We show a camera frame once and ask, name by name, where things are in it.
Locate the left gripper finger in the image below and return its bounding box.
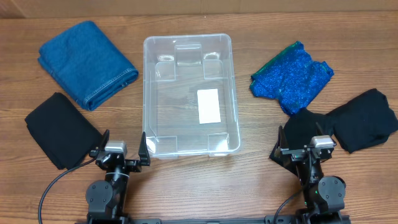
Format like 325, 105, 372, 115
98, 129, 109, 151
138, 131, 150, 166

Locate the black cloth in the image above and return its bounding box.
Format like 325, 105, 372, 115
25, 92, 102, 170
269, 88, 398, 177

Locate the blue sequin garment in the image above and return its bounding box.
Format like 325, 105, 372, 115
249, 41, 334, 116

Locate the blue denim towel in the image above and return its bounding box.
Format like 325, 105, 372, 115
38, 21, 139, 111

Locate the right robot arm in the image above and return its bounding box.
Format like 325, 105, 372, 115
272, 124, 351, 223

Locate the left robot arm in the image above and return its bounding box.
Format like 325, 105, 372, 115
85, 130, 150, 223

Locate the clear plastic storage container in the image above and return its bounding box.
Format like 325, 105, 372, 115
142, 34, 241, 159

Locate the white label sticker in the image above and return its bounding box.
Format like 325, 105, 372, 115
197, 89, 221, 124

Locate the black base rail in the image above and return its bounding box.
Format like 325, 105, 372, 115
74, 214, 352, 224

